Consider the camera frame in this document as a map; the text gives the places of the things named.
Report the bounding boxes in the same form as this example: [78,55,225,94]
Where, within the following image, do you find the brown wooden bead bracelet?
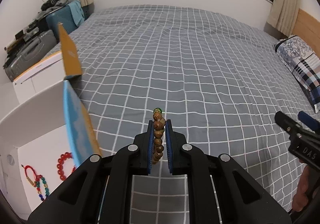
[151,107,167,166]

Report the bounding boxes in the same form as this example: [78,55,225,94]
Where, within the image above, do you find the red bead bracelet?
[56,151,75,182]

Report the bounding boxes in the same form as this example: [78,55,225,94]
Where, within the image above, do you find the white cardboard box blue outside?
[1,23,101,223]

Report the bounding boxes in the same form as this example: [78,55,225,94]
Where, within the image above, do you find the multicolour bead bracelet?
[34,175,51,201]

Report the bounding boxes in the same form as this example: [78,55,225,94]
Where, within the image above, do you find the small red cord bracelet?
[21,164,42,188]

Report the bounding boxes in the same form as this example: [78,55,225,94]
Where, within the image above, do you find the person's right hand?
[292,165,310,212]

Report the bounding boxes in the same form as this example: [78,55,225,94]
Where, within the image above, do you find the blue plaid pillow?
[274,35,319,113]

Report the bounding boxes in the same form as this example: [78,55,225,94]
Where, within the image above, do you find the grey white checked bedsheet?
[71,5,314,210]

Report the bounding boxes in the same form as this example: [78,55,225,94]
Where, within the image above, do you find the wooden headboard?
[292,9,320,58]

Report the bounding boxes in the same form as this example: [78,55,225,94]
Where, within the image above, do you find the beige curtain by headboard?
[266,0,300,36]

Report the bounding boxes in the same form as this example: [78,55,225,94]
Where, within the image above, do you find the grey hard suitcase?
[3,30,57,82]

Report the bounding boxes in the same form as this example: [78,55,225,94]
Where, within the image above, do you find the teal suitcase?
[46,4,79,40]

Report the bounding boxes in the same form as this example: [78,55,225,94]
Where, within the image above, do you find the teal cloth on suitcase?
[68,0,85,26]

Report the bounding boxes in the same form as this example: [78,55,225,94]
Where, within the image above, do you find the dark clutter on suitcases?
[3,0,69,69]

